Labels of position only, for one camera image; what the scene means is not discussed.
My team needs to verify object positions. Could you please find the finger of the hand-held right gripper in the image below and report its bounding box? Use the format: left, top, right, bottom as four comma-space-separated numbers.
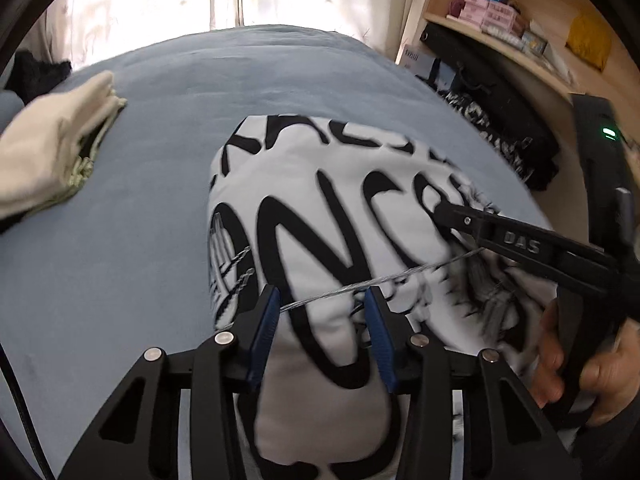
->
431, 199, 621, 286

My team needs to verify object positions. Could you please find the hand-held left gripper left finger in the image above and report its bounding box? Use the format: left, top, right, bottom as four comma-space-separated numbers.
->
57, 285, 281, 480

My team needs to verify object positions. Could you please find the long black bag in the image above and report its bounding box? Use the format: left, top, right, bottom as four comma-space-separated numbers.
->
420, 22, 561, 161

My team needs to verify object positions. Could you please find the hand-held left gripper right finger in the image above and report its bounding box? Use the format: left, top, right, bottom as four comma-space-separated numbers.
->
364, 285, 583, 480

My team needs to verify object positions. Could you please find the black-and-white printed bag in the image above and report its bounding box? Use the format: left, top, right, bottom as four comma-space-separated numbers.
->
440, 89, 538, 191

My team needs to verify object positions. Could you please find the black fuzzy garment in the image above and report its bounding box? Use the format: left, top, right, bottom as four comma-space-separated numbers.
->
10, 50, 73, 98

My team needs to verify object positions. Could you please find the cream fleece garment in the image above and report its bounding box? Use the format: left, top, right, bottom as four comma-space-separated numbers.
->
0, 70, 128, 221

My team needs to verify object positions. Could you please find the white box with blue print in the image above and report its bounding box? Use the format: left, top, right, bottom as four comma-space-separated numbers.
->
400, 42, 458, 86

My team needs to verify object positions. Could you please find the black white printed jacket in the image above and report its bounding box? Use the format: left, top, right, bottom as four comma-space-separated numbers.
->
205, 114, 566, 480

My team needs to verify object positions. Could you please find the stack of pink boxes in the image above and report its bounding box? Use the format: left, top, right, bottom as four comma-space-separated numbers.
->
462, 0, 521, 33

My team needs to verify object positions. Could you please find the person's right hand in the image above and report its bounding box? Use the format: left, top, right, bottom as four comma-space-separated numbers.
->
532, 297, 640, 428

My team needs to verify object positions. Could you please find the yellow bag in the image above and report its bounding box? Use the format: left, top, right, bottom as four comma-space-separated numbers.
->
565, 10, 613, 71

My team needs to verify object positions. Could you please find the wooden shelf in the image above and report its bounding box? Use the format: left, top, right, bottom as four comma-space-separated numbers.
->
395, 0, 640, 106

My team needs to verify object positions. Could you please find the bed with blue sheet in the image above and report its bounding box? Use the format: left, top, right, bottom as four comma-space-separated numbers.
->
0, 25, 556, 480

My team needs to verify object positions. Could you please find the black cable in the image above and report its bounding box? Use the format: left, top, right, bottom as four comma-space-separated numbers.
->
0, 345, 56, 480

